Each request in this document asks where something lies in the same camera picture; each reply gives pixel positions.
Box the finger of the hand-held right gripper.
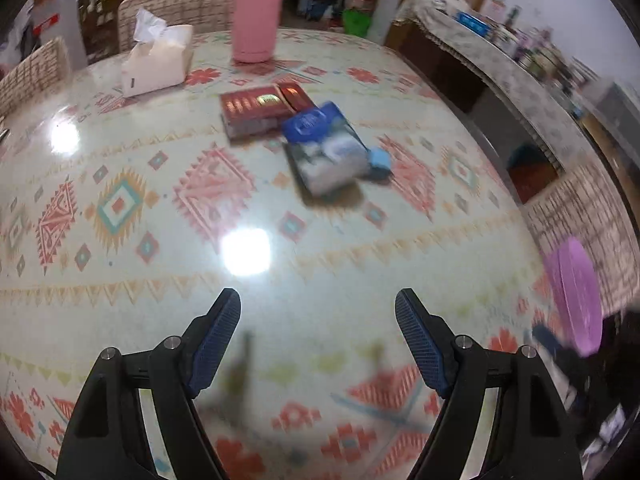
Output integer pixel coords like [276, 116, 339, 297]
[531, 323, 577, 377]

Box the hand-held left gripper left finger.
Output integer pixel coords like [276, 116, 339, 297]
[54, 287, 242, 480]

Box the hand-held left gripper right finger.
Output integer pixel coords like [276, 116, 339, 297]
[394, 287, 585, 480]

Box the purple round plate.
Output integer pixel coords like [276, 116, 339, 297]
[544, 236, 604, 357]

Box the blue and orange tub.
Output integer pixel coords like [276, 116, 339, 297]
[506, 142, 560, 204]

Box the small light blue box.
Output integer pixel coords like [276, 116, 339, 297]
[366, 148, 394, 179]

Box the blue and white packet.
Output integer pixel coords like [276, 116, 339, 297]
[281, 101, 372, 197]

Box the red box with gold print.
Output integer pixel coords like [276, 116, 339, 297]
[219, 85, 297, 140]

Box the dark red flat box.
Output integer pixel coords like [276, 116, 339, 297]
[276, 81, 319, 114]

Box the white tissue pack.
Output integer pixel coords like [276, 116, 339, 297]
[119, 7, 195, 99]

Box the sideboard with lace cloth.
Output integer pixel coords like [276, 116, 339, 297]
[392, 0, 640, 206]

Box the row of jars and bottles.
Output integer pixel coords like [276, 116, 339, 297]
[487, 5, 606, 106]

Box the blue tissue box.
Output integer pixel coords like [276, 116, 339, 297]
[456, 10, 492, 37]

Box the green plastic basket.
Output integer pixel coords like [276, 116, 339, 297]
[342, 8, 374, 37]

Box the pink bottle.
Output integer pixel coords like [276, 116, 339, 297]
[229, 0, 289, 65]

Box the wicker chair back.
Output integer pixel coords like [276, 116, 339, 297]
[117, 0, 239, 54]

